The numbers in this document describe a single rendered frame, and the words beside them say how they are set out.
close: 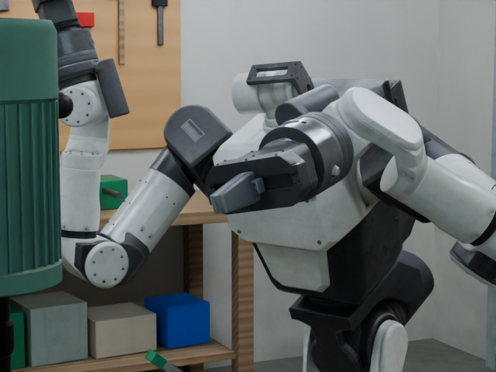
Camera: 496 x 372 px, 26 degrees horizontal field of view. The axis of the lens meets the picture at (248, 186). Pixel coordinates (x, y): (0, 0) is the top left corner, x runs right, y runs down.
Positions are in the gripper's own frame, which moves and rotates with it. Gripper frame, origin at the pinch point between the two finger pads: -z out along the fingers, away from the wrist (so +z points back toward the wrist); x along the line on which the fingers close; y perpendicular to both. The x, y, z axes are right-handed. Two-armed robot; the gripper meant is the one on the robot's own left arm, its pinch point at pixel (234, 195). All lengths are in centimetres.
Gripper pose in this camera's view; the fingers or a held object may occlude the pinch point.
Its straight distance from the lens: 110.5
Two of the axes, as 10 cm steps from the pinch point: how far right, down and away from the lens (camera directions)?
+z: 5.5, -3.0, 7.8
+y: -2.7, -9.5, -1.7
